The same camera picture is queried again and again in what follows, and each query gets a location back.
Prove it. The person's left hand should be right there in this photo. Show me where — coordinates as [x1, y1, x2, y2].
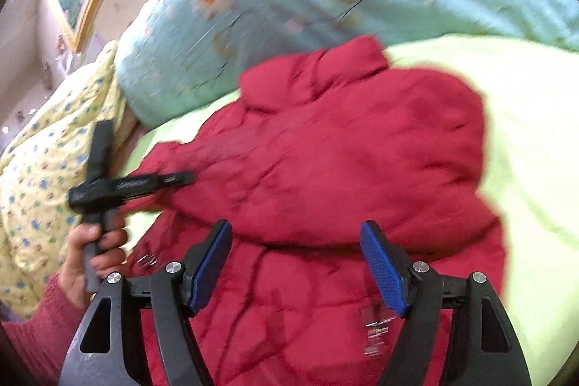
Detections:
[58, 215, 128, 309]

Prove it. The red quilted puffer jacket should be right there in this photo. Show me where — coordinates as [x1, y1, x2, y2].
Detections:
[126, 36, 506, 385]

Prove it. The yellow patterned blanket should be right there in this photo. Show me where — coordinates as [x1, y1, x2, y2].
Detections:
[1, 41, 126, 319]

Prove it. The red knit sleeve forearm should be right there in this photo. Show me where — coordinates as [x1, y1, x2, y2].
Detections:
[1, 275, 84, 385]

